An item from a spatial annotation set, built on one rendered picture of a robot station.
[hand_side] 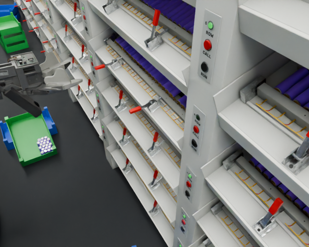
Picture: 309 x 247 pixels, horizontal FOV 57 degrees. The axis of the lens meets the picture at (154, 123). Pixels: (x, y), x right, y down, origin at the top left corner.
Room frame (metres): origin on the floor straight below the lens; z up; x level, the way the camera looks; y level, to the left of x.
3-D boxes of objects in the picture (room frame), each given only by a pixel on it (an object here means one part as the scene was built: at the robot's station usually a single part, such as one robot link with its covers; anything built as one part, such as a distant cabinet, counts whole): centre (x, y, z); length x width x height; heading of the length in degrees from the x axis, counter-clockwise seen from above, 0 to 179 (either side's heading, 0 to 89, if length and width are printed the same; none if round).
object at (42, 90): (0.60, 0.28, 0.85); 0.09 x 0.05 x 0.02; 96
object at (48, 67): (0.69, 0.28, 0.87); 0.09 x 0.03 x 0.06; 144
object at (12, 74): (0.60, 0.34, 0.88); 0.12 x 0.08 x 0.09; 120
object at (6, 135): (1.31, 0.80, 0.04); 0.30 x 0.20 x 0.08; 120
